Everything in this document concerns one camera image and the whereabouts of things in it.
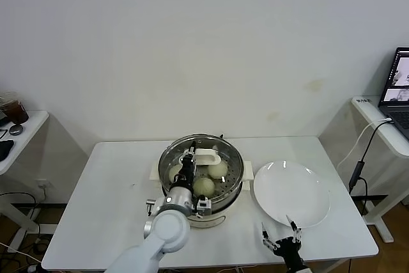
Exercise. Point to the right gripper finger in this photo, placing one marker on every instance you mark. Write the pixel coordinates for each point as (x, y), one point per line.
(267, 238)
(297, 233)

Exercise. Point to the black white label sticker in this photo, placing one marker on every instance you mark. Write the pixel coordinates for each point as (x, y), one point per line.
(363, 101)

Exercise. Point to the stainless steel steamer basket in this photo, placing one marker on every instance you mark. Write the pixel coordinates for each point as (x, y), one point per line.
(228, 201)

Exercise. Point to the white steamed baozi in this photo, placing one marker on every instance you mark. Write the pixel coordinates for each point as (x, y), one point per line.
(175, 170)
(204, 186)
(219, 170)

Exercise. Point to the white round plate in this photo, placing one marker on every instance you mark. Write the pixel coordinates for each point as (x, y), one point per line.
(287, 196)

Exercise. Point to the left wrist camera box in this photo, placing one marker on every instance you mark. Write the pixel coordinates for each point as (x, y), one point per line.
(203, 207)

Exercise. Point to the white side desk with cup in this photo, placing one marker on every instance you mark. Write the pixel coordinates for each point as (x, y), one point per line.
(32, 126)

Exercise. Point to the white electric cooker base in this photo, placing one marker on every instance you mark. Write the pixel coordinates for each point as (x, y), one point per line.
(212, 222)

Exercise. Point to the plastic iced coffee cup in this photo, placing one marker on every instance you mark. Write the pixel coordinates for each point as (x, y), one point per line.
(16, 111)

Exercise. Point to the dark grey open laptop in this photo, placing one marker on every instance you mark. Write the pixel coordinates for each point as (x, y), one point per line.
(399, 116)

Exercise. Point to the round dark grey disc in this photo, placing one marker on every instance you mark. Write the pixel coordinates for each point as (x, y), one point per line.
(16, 129)

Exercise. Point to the white side desk with laptop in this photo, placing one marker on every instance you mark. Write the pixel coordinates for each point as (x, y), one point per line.
(370, 116)

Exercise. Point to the white wall socket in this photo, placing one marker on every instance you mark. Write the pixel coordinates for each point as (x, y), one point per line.
(43, 185)

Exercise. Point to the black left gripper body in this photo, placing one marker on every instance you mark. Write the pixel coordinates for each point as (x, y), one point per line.
(187, 174)

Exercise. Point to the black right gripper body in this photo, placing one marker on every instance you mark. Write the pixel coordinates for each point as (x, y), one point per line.
(287, 247)

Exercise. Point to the round glass pot lid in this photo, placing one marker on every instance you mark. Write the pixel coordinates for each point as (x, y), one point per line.
(209, 159)

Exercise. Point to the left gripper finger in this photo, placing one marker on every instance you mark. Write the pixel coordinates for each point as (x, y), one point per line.
(193, 149)
(184, 158)

